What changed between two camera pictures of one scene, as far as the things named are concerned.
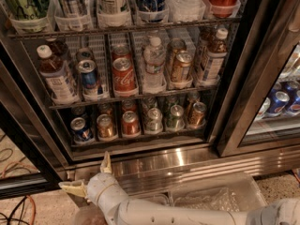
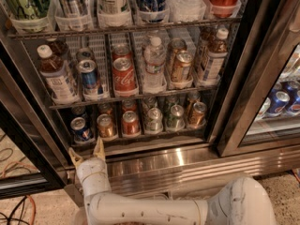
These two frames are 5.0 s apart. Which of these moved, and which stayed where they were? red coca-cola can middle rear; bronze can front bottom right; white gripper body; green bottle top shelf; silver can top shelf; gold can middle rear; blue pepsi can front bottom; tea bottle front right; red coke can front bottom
Moved: white gripper body
Stayed: blue pepsi can front bottom; red coke can front bottom; red coca-cola can middle rear; green bottle top shelf; bronze can front bottom right; gold can middle rear; silver can top shelf; tea bottle front right
